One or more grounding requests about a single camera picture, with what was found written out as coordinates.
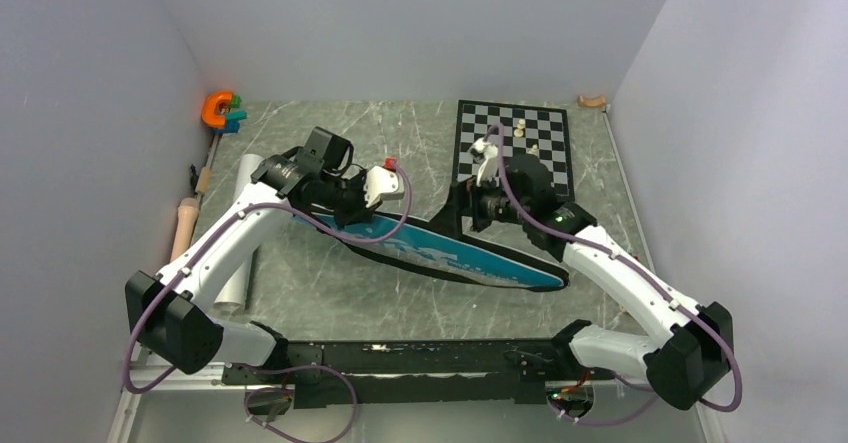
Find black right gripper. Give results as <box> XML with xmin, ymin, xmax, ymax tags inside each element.
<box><xmin>428</xmin><ymin>167</ymin><xmax>531</xmax><ymax>239</ymax></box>

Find blue racket bag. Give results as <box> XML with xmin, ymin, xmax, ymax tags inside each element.
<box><xmin>294</xmin><ymin>208</ymin><xmax>570</xmax><ymax>294</ymax></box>

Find white shuttlecock tube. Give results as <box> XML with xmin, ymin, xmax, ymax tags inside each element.
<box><xmin>213</xmin><ymin>153</ymin><xmax>266</xmax><ymax>315</ymax></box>

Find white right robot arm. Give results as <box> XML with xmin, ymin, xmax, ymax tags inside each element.
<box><xmin>446</xmin><ymin>154</ymin><xmax>743</xmax><ymax>412</ymax></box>

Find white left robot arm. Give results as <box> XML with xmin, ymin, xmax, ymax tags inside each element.
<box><xmin>124</xmin><ymin>127</ymin><xmax>411</xmax><ymax>383</ymax></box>

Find white chess piece upper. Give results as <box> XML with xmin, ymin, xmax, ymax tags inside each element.
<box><xmin>513</xmin><ymin>118</ymin><xmax>526</xmax><ymax>138</ymax></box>

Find black white chessboard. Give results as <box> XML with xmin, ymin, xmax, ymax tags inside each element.
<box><xmin>452</xmin><ymin>100</ymin><xmax>576</xmax><ymax>201</ymax></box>

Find teal blue toy blocks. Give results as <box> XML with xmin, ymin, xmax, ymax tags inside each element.
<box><xmin>218</xmin><ymin>94</ymin><xmax>247</xmax><ymax>134</ymax></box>

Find wooden arch block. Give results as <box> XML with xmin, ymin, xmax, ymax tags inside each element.
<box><xmin>577</xmin><ymin>95</ymin><xmax>608</xmax><ymax>110</ymax></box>

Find wooden rolling pin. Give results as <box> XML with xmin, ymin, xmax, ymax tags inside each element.
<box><xmin>169</xmin><ymin>197</ymin><xmax>200</xmax><ymax>261</ymax></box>

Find orange horseshoe magnet toy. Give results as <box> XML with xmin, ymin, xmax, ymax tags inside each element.
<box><xmin>201</xmin><ymin>90</ymin><xmax>235</xmax><ymax>130</ymax></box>

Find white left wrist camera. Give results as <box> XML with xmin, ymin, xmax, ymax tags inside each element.
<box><xmin>363</xmin><ymin>166</ymin><xmax>405</xmax><ymax>208</ymax></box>

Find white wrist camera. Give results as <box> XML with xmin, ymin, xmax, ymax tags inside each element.
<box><xmin>468</xmin><ymin>137</ymin><xmax>499</xmax><ymax>187</ymax></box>
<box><xmin>363</xmin><ymin>166</ymin><xmax>405</xmax><ymax>208</ymax></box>

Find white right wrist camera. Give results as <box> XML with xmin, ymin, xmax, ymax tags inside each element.
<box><xmin>468</xmin><ymin>137</ymin><xmax>499</xmax><ymax>187</ymax></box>

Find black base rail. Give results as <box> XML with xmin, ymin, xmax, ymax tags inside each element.
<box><xmin>221</xmin><ymin>338</ymin><xmax>612</xmax><ymax>409</ymax></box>

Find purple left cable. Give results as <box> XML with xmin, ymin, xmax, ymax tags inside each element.
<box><xmin>122</xmin><ymin>161</ymin><xmax>413</xmax><ymax>443</ymax></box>

